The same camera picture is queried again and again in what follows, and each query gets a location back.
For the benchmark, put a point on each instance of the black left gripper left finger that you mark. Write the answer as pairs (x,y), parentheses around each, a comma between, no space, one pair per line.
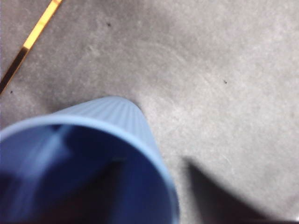
(100,200)

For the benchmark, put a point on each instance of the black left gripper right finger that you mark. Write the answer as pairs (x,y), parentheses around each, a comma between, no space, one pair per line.
(217,200)

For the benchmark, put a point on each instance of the light blue ribbed cup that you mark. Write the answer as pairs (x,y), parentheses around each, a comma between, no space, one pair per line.
(116,112)

